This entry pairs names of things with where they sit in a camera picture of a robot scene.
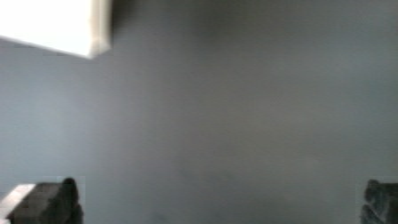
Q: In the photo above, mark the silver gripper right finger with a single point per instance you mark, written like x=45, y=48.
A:
x=379, y=211

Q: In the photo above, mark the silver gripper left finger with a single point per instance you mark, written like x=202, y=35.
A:
x=44, y=203

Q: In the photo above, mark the white cabinet top block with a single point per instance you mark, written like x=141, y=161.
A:
x=63, y=25

